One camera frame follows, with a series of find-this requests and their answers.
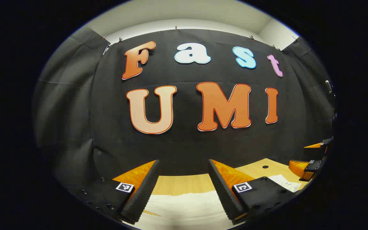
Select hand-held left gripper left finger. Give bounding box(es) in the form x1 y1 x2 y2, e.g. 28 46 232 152
71 159 161 225

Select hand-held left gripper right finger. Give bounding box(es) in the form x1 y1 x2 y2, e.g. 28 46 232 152
208 159 299 224

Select white jeans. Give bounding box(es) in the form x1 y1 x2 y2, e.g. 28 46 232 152
138 174 302 230

